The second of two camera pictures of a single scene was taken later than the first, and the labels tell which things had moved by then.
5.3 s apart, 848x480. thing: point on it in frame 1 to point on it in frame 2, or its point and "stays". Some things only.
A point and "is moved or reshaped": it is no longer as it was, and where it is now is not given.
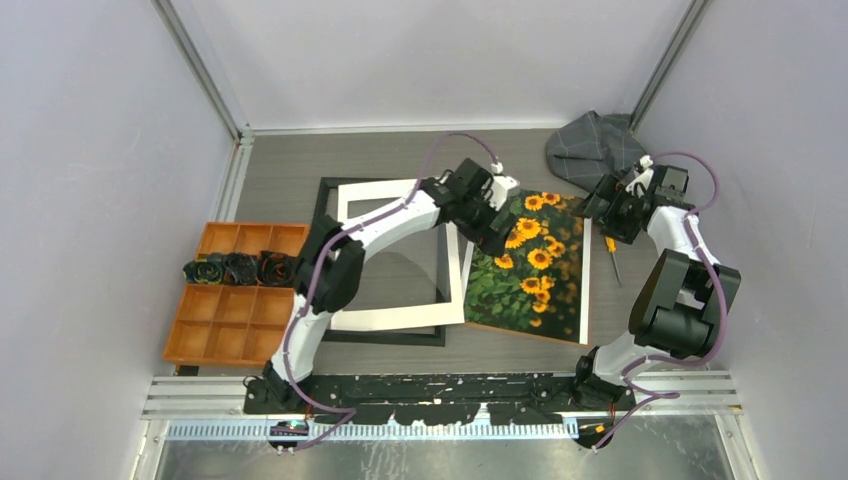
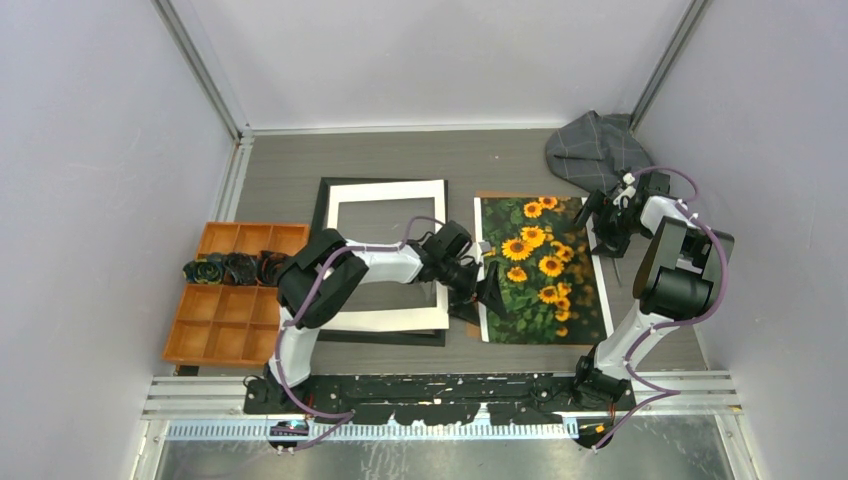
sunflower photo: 535,287 is moved or reshaped
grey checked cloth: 593,146 stays
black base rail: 438,399 stays
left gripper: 490,241 to 487,292
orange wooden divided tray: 231,323 stays
